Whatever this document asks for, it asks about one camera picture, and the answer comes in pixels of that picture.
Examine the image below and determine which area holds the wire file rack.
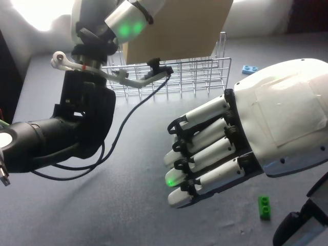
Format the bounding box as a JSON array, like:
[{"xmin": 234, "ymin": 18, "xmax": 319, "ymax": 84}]
[{"xmin": 101, "ymin": 31, "xmax": 233, "ymax": 99}]

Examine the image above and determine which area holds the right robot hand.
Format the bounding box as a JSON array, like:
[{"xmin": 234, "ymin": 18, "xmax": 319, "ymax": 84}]
[{"xmin": 163, "ymin": 58, "xmax": 328, "ymax": 246}]

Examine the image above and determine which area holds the blue toy brick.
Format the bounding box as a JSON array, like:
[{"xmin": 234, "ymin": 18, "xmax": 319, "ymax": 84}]
[{"xmin": 241, "ymin": 65, "xmax": 259, "ymax": 76}]

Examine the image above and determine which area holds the green toy brick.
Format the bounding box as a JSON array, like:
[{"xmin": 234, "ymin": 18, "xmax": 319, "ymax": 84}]
[{"xmin": 258, "ymin": 196, "xmax": 272, "ymax": 221}]

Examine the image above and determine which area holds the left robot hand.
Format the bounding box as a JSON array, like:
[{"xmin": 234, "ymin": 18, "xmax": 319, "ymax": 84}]
[{"xmin": 70, "ymin": 0, "xmax": 165, "ymax": 55}]

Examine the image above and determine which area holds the white backdrop sheet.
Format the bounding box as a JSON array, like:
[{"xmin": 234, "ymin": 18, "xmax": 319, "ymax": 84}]
[{"xmin": 0, "ymin": 0, "xmax": 293, "ymax": 62}]

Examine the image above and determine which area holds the beige book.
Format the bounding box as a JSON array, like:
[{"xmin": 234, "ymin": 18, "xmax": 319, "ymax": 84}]
[{"xmin": 122, "ymin": 0, "xmax": 234, "ymax": 65}]

